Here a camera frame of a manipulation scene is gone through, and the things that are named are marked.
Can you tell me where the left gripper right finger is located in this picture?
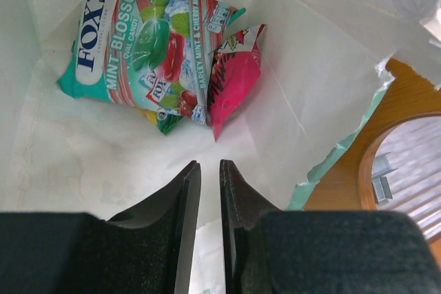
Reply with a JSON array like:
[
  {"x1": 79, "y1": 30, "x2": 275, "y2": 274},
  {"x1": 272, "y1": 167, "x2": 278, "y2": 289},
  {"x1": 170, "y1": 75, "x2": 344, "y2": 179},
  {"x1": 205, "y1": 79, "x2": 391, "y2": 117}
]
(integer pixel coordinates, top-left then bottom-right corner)
[{"x1": 220, "y1": 160, "x2": 440, "y2": 293}]

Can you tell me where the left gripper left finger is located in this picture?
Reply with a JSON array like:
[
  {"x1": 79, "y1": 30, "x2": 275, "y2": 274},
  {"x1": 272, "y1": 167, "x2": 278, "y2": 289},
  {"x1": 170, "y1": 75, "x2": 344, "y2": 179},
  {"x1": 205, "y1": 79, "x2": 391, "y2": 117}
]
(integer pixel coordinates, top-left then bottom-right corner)
[{"x1": 1, "y1": 161, "x2": 201, "y2": 293}]

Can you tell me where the pink red snack packet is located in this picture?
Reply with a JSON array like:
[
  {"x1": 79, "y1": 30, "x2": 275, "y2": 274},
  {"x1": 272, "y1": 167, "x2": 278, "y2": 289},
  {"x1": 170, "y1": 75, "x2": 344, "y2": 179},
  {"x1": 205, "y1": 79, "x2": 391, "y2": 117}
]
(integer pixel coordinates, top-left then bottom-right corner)
[{"x1": 207, "y1": 24, "x2": 267, "y2": 140}]

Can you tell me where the mint green Fox's candy packet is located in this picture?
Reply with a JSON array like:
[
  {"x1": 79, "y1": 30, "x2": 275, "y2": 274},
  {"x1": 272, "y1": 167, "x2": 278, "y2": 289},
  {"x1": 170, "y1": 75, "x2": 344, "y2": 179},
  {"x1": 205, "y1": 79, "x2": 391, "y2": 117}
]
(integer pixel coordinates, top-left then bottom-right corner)
[{"x1": 58, "y1": 0, "x2": 241, "y2": 124}]

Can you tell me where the green printed paper bag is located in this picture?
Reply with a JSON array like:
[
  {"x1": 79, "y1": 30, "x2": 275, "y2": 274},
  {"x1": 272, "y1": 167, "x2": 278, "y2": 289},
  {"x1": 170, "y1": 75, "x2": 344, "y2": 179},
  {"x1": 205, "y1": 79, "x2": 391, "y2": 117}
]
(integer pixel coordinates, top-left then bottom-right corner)
[{"x1": 1, "y1": 0, "x2": 440, "y2": 293}]

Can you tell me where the wooden rack with clear rods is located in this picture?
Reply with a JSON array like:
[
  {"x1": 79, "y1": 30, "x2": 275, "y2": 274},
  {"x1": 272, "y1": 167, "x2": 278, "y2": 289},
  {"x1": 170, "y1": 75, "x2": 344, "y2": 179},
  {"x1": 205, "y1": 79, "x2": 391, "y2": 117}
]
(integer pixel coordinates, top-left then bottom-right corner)
[{"x1": 302, "y1": 58, "x2": 441, "y2": 243}]

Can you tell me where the small green yellow candy packet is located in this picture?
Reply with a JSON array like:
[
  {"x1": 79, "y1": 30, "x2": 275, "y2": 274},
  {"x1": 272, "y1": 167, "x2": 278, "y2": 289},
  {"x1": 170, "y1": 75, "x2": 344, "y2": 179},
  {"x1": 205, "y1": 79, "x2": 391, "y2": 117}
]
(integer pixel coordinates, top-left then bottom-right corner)
[{"x1": 138, "y1": 109, "x2": 183, "y2": 136}]

